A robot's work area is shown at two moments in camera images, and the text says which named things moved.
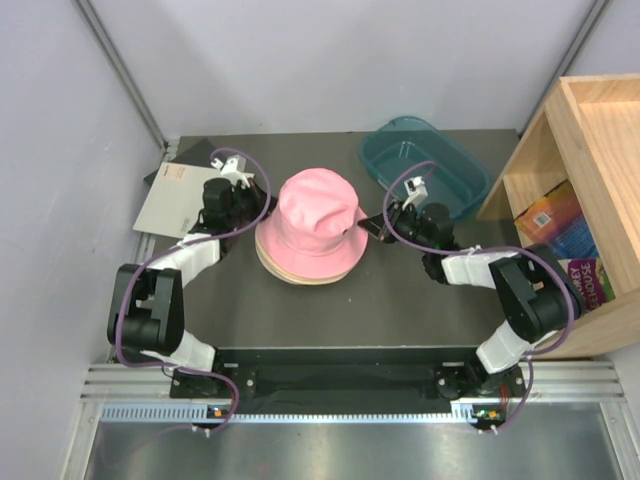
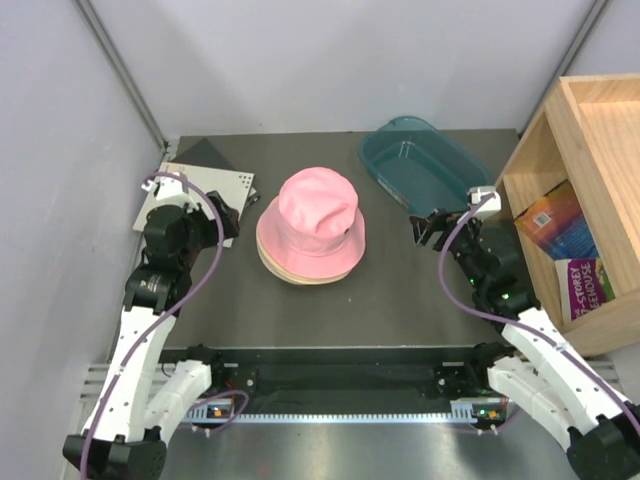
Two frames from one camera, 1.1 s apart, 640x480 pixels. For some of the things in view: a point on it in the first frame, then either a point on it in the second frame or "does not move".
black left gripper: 257,196 -> 210,225
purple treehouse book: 591,282 does not move
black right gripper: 376,227 -> 438,220
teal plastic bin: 462,180 does not move
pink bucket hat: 314,229 does not move
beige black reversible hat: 291,279 does not move
